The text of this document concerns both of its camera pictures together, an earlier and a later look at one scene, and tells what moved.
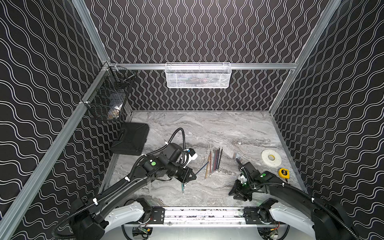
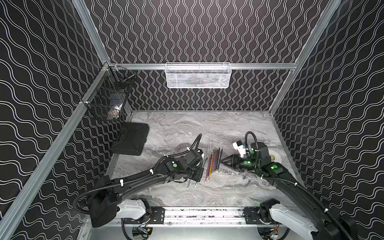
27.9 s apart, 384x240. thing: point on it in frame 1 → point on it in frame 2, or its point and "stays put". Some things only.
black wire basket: [107, 98] stays put
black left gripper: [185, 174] → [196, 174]
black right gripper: [235, 191] → [234, 162]
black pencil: [220, 158] stays put
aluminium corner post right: [305, 56] stays put
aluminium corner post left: [90, 27] stays put
